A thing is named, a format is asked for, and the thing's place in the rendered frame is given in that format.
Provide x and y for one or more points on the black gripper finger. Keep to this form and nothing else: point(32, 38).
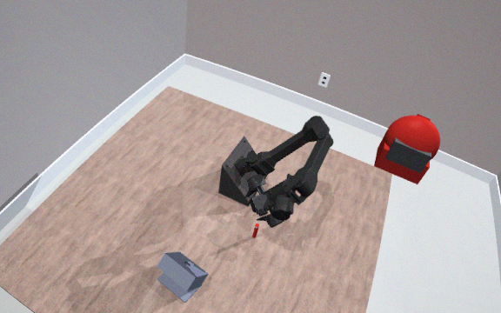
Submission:
point(263, 218)
point(250, 192)

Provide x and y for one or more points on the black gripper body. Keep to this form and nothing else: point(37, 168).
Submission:
point(257, 182)

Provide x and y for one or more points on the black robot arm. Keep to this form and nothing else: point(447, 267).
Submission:
point(304, 181)

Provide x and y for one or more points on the dark grey sloped panel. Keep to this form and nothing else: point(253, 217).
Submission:
point(180, 275)

